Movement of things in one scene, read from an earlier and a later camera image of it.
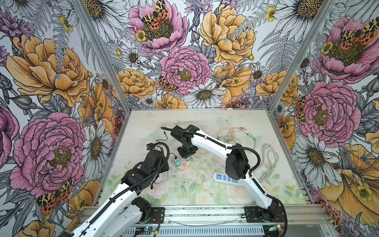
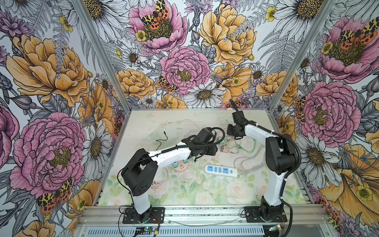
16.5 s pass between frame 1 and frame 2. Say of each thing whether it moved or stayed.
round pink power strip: stayed
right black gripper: moved
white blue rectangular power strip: moved
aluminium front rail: stayed
